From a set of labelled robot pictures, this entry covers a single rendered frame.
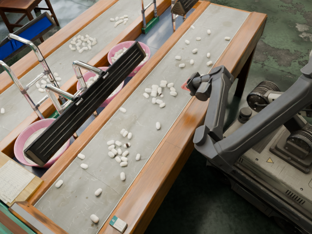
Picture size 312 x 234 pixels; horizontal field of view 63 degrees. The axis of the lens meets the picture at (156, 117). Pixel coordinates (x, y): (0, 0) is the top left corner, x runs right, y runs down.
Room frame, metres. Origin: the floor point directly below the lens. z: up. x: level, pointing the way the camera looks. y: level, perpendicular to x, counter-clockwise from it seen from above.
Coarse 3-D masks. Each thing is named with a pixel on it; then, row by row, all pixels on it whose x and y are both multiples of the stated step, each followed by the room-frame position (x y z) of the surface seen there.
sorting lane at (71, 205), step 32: (192, 32) 1.48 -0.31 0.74; (224, 32) 1.43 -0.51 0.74; (160, 64) 1.20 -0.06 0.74; (192, 96) 0.91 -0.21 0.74; (128, 128) 0.75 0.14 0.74; (160, 128) 0.73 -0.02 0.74; (96, 160) 0.59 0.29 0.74; (128, 160) 0.57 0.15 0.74; (64, 192) 0.45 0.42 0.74; (64, 224) 0.32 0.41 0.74; (96, 224) 0.31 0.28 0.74
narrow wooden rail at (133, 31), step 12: (156, 0) 1.90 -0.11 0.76; (168, 0) 1.94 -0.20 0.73; (144, 12) 1.76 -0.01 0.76; (132, 24) 1.62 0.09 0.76; (120, 36) 1.49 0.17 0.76; (132, 36) 1.55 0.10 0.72; (108, 48) 1.38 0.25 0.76; (120, 48) 1.43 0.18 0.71; (96, 60) 1.27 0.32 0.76; (84, 72) 1.17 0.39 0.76; (72, 84) 1.08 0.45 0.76; (48, 108) 0.93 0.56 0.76; (24, 120) 0.86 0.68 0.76; (36, 120) 0.86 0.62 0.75; (12, 132) 0.79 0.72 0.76; (0, 144) 0.72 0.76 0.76; (12, 144) 0.73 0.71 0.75; (12, 156) 0.70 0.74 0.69
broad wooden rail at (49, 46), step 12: (108, 0) 1.99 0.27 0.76; (84, 12) 1.85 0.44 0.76; (96, 12) 1.83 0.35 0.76; (72, 24) 1.71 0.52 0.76; (84, 24) 1.69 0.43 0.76; (60, 36) 1.57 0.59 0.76; (72, 36) 1.59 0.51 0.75; (48, 48) 1.45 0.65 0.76; (24, 60) 1.35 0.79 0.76; (36, 60) 1.34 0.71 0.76; (24, 72) 1.25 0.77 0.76; (0, 84) 1.15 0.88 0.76; (12, 84) 1.17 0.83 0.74
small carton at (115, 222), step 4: (116, 216) 0.31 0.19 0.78; (112, 220) 0.30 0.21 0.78; (116, 220) 0.30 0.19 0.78; (120, 220) 0.30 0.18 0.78; (112, 224) 0.29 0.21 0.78; (116, 224) 0.28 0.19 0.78; (120, 224) 0.28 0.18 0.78; (124, 224) 0.28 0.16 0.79; (116, 228) 0.27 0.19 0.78; (120, 228) 0.27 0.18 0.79; (124, 228) 0.27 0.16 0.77
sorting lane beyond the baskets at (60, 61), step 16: (128, 0) 2.00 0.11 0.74; (144, 0) 1.97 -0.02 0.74; (112, 16) 1.79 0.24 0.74; (128, 16) 1.77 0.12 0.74; (80, 32) 1.63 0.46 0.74; (96, 32) 1.61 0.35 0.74; (112, 32) 1.58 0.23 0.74; (64, 48) 1.47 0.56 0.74; (80, 48) 1.45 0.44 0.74; (96, 48) 1.43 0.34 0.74; (48, 64) 1.32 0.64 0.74; (64, 64) 1.30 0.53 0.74; (32, 80) 1.18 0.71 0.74; (64, 80) 1.15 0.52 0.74; (0, 96) 1.08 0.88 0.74; (16, 96) 1.07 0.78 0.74; (32, 96) 1.05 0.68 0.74; (0, 112) 0.95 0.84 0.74; (16, 112) 0.94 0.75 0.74; (0, 128) 0.84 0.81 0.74
